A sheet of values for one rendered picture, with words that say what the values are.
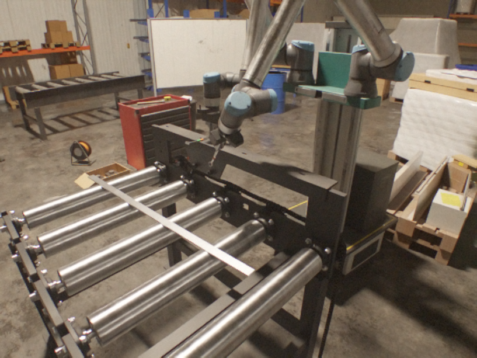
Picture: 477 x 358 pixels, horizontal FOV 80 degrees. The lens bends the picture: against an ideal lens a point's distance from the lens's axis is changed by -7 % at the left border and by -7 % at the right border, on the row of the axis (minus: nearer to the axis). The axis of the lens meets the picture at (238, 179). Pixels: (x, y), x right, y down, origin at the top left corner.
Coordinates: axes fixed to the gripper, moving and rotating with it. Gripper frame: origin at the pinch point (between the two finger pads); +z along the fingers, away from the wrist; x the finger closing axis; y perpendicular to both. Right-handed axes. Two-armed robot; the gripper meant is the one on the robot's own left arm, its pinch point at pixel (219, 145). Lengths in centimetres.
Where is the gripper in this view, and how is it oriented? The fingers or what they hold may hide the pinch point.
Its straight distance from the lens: 139.9
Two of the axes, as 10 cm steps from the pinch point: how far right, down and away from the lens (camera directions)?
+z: -2.7, 3.8, 8.8
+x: -8.0, 4.3, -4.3
